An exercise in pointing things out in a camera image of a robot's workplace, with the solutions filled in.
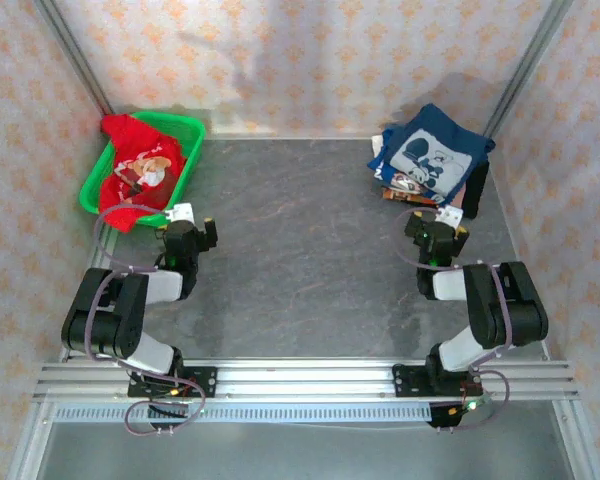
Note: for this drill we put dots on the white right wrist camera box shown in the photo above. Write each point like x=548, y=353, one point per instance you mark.
x=451, y=216

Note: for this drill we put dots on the orange patterned t-shirt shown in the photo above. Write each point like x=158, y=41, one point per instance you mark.
x=405, y=186

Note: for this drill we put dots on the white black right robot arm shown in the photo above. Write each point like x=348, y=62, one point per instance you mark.
x=520, y=310

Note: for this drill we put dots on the black t-shirt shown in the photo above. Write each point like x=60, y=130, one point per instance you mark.
x=475, y=195

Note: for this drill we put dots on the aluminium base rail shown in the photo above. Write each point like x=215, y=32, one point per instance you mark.
x=305, y=380

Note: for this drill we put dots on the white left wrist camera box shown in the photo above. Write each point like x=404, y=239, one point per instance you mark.
x=181, y=213

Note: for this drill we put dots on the bright blue t-shirt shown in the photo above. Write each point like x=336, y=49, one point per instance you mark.
x=380, y=167

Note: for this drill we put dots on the green plastic basket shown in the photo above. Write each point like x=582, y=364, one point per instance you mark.
x=192, y=132

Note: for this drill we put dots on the aluminium table edge rail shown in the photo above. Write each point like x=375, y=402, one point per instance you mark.
x=575, y=435

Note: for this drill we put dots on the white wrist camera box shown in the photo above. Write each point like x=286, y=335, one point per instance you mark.
x=451, y=216
x=181, y=213

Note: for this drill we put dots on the navy cartoon print t-shirt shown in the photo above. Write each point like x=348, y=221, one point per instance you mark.
x=430, y=125

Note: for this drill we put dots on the red printed t-shirt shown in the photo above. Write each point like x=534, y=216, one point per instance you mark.
x=140, y=150

